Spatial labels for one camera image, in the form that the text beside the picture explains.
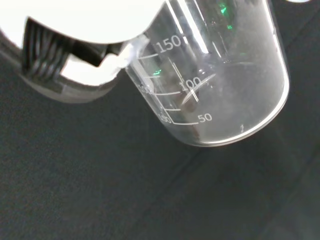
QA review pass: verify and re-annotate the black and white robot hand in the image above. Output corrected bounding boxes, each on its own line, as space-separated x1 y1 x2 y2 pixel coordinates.
0 0 166 105

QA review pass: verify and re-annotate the black bench cloth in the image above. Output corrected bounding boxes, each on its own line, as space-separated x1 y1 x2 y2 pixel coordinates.
0 0 320 240

